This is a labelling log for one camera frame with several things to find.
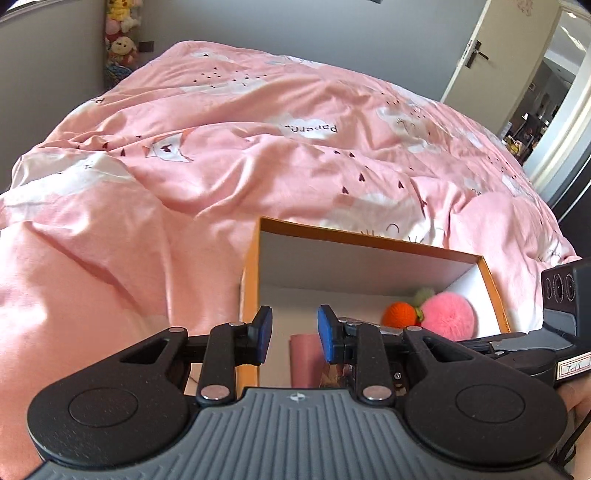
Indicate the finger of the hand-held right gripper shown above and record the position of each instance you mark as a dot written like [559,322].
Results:
[390,326]
[398,376]

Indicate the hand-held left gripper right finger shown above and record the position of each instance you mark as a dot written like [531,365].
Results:
[328,339]

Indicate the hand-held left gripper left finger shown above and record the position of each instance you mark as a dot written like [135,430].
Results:
[263,334]

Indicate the orange crochet fruit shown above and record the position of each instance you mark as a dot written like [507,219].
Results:
[399,316]

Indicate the pink snap key wallet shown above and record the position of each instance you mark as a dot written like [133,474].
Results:
[304,362]

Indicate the pink fluffy pompom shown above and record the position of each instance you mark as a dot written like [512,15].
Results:
[450,316]

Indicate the orange cardboard box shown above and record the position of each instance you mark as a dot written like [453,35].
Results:
[369,267]

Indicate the person's right hand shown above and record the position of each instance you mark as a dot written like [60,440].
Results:
[579,394]

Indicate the pink printed blanket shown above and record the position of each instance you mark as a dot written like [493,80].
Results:
[231,161]

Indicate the white door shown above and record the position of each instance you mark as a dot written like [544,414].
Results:
[498,60]

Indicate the column of plush toys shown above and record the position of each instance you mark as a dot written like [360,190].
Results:
[122,46]

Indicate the black wall socket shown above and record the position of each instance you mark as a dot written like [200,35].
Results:
[146,46]

